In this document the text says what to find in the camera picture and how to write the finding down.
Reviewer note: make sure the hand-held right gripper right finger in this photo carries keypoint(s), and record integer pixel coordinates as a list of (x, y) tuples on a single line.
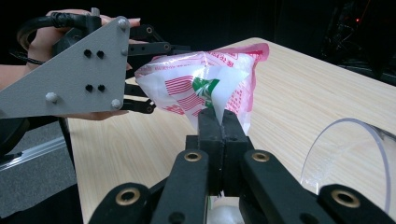
[(233, 146)]

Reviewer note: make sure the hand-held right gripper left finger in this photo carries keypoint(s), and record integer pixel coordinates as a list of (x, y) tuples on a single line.
[(214, 149)]

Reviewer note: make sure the pink and white plastic bag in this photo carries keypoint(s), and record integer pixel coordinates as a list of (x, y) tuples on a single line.
[(186, 71)]

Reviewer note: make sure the clear jar with hinged lid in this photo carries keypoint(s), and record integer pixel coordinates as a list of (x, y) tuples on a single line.
[(342, 161)]

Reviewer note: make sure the dark equipment with red light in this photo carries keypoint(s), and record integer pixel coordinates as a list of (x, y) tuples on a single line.
[(351, 37)]

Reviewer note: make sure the aluminium floor rail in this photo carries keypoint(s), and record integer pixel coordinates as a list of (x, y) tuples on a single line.
[(31, 153)]

